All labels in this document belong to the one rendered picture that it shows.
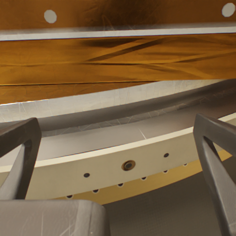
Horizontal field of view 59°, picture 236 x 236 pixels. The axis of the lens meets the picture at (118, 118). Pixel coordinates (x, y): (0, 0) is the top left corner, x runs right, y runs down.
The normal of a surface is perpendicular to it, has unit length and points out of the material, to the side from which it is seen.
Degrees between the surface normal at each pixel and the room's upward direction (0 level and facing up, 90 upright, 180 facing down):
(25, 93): 0
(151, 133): 0
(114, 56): 90
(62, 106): 90
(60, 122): 90
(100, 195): 62
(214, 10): 90
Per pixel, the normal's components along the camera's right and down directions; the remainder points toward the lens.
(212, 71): -0.01, 0.57
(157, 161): 0.31, 0.53
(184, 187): 0.32, 0.07
